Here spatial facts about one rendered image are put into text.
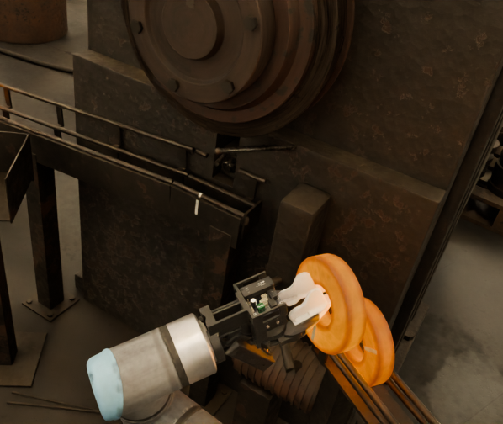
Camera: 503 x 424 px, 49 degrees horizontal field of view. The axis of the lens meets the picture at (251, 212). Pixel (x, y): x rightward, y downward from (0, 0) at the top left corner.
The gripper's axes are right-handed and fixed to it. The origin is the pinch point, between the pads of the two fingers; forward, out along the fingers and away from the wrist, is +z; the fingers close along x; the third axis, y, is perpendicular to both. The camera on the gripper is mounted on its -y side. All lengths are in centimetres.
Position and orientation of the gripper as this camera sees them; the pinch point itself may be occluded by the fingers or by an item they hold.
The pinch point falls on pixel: (330, 294)
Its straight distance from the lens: 87.2
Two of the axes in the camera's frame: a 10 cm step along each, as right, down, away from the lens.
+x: -4.1, -5.7, 7.1
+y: -1.2, -7.4, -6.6
